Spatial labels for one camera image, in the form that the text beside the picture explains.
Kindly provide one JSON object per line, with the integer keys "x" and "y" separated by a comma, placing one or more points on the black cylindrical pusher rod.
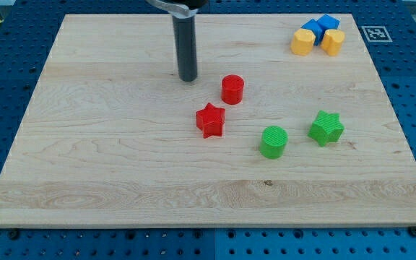
{"x": 185, "y": 46}

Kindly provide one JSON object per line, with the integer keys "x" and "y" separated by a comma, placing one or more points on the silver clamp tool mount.
{"x": 179, "y": 8}

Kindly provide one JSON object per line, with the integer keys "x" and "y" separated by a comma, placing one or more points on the red cylinder block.
{"x": 232, "y": 87}

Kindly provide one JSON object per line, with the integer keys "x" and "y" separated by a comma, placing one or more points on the red star block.
{"x": 210, "y": 120}

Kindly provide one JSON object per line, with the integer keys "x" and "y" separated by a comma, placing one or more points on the yellow hexagon block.
{"x": 302, "y": 42}

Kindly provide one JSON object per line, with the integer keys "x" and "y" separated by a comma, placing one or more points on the blue block left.
{"x": 316, "y": 29}

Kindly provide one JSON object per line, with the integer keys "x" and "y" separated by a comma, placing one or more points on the blue block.
{"x": 316, "y": 29}
{"x": 327, "y": 22}

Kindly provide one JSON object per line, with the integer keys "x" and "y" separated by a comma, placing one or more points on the wooden board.
{"x": 109, "y": 137}

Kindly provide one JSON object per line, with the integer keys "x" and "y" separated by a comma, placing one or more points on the green cylinder block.
{"x": 273, "y": 142}

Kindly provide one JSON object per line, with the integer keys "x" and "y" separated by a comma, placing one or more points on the blue block right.
{"x": 327, "y": 22}

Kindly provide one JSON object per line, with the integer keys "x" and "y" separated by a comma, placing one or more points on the yellow heart block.
{"x": 332, "y": 41}

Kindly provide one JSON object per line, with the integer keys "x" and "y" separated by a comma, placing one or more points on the green star block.
{"x": 326, "y": 128}

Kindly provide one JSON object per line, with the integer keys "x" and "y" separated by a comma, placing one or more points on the white fiducial marker tag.
{"x": 376, "y": 34}

